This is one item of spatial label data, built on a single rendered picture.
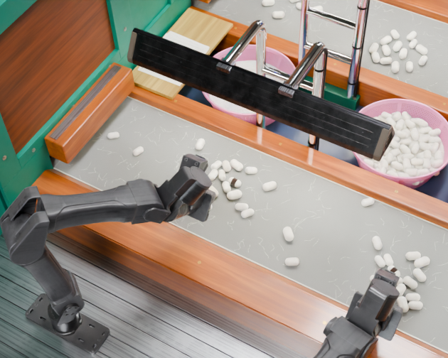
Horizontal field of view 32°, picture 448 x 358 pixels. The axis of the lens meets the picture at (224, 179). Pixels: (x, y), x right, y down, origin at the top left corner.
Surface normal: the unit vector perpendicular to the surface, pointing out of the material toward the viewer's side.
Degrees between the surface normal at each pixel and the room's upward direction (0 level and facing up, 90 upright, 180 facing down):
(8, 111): 90
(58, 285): 85
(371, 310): 50
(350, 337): 22
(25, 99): 90
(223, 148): 0
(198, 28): 0
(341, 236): 0
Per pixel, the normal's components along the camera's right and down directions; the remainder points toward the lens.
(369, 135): -0.44, 0.27
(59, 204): 0.29, -0.69
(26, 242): 0.39, 0.72
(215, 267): -0.04, -0.61
